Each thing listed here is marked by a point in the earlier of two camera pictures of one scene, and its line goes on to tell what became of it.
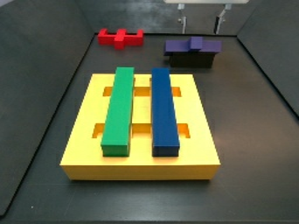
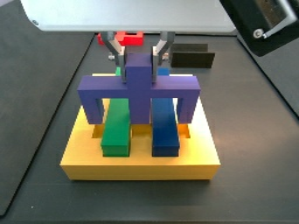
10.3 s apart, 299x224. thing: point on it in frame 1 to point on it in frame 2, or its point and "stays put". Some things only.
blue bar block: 164,130 stays put
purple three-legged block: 195,43 to 139,83
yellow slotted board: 84,163 stays put
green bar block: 115,143 stays put
